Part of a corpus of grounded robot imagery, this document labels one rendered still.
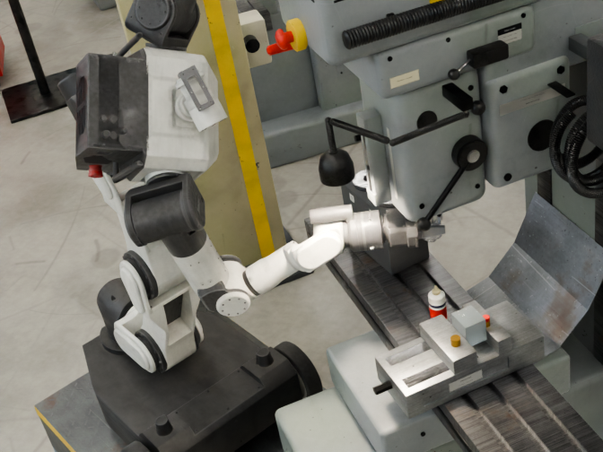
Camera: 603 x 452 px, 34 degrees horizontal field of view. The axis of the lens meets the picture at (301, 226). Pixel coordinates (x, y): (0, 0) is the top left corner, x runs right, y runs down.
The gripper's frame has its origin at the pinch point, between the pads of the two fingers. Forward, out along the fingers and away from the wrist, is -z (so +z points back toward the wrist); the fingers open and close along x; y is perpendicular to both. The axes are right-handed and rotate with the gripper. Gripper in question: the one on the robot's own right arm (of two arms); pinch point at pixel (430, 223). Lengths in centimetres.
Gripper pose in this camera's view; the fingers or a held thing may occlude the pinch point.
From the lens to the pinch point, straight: 219.7
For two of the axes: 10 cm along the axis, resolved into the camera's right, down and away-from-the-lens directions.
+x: 0.1, -5.7, 8.2
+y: 1.4, 8.1, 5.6
